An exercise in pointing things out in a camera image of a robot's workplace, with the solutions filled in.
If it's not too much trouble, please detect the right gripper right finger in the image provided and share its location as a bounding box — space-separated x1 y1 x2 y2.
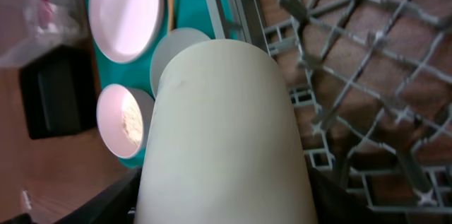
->
308 167 389 224

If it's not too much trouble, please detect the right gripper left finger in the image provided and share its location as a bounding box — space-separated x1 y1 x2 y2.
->
0 166 143 224

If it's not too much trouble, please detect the small pink bowl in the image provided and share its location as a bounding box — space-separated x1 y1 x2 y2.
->
96 84 155 159

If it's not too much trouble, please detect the white cup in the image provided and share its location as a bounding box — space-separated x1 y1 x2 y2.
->
135 40 318 223

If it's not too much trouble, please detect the grey dishwasher rack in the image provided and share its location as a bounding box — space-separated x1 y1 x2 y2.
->
207 0 451 223

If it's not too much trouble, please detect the teal serving tray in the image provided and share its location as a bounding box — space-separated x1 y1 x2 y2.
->
80 0 248 169

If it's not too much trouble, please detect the black tray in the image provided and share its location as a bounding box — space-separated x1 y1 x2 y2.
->
19 45 97 140

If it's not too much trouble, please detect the grey bowl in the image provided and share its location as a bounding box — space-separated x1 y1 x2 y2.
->
150 28 210 98

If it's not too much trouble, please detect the large white plate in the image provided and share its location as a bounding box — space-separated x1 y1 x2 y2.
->
88 0 165 64

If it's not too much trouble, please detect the clear plastic bin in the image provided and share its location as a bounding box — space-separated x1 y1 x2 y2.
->
1 0 88 68

